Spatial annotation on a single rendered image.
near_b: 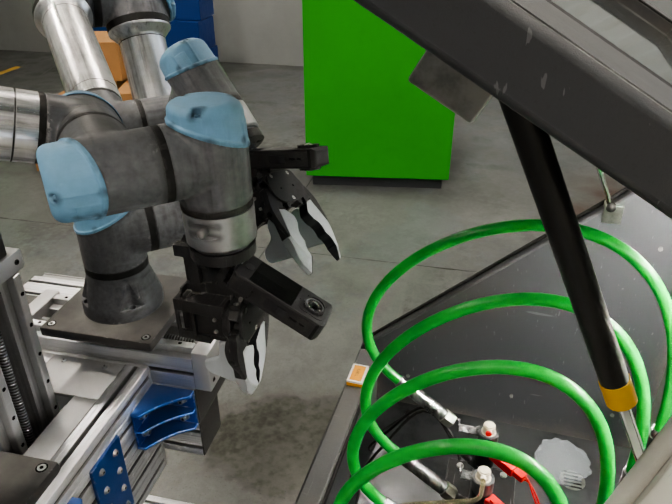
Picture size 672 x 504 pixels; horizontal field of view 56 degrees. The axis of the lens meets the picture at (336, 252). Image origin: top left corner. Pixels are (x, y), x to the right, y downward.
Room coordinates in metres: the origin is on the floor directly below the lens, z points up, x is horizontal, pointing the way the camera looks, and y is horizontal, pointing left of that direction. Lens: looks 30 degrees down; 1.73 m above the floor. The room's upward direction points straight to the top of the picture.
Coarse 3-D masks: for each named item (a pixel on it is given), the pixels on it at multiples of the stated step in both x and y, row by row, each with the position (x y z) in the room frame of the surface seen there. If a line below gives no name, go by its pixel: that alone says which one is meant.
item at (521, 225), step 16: (496, 224) 0.63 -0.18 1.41; (512, 224) 0.62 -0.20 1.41; (528, 224) 0.62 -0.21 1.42; (448, 240) 0.64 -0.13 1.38; (464, 240) 0.64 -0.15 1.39; (592, 240) 0.60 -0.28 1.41; (608, 240) 0.59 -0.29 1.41; (416, 256) 0.65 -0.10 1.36; (624, 256) 0.59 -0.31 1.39; (640, 256) 0.59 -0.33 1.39; (400, 272) 0.66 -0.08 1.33; (640, 272) 0.58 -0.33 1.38; (384, 288) 0.66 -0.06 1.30; (656, 288) 0.58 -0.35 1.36; (368, 304) 0.67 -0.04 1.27; (368, 320) 0.67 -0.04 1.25; (368, 336) 0.67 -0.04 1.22; (368, 352) 0.67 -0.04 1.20; (384, 368) 0.66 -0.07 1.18; (656, 432) 0.56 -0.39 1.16
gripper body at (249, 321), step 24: (192, 264) 0.59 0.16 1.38; (216, 264) 0.56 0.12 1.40; (192, 288) 0.59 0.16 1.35; (216, 288) 0.58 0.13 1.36; (192, 312) 0.57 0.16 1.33; (216, 312) 0.56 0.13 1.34; (240, 312) 0.56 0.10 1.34; (264, 312) 0.61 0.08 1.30; (192, 336) 0.57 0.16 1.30; (216, 336) 0.57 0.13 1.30; (240, 336) 0.55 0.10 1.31
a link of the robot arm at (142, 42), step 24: (96, 0) 1.19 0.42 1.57; (120, 0) 1.20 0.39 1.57; (144, 0) 1.21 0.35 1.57; (168, 0) 1.24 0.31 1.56; (96, 24) 1.21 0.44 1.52; (120, 24) 1.19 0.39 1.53; (144, 24) 1.20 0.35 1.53; (168, 24) 1.24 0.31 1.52; (120, 48) 1.21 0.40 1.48; (144, 48) 1.18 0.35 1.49; (144, 72) 1.16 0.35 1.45; (144, 96) 1.15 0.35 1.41; (168, 216) 1.02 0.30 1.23; (168, 240) 1.02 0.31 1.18
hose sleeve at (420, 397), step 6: (402, 378) 0.66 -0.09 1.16; (396, 384) 0.66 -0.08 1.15; (420, 390) 0.66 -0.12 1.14; (408, 396) 0.65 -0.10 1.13; (414, 396) 0.65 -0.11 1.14; (420, 396) 0.65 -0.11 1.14; (426, 396) 0.65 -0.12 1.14; (420, 402) 0.65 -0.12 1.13; (426, 402) 0.65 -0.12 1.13; (432, 402) 0.65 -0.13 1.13; (426, 408) 0.64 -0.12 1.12; (432, 408) 0.64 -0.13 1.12; (438, 408) 0.64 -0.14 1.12; (444, 408) 0.65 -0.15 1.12; (432, 414) 0.64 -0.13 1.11; (438, 414) 0.64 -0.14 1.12; (444, 414) 0.64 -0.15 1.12
